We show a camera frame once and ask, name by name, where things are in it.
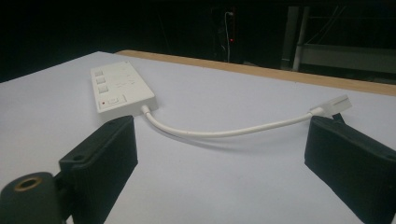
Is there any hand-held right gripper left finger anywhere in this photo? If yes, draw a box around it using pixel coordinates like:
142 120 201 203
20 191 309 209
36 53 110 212
58 115 139 224

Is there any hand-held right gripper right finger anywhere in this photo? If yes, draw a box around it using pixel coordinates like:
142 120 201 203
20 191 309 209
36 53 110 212
304 115 396 224

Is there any white plug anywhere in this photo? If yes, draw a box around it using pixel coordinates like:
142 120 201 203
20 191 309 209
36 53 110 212
321 94 353 119

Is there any white power strip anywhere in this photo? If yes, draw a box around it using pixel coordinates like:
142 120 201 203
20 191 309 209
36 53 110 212
90 60 160 122

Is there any white power strip cable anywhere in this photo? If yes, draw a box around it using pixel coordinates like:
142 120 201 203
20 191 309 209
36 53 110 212
140 105 325 139

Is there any metal stand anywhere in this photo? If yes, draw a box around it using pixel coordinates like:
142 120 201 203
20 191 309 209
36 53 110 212
280 5 396 76

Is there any white hanging cable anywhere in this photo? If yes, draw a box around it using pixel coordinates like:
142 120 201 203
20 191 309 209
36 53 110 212
223 11 234 63

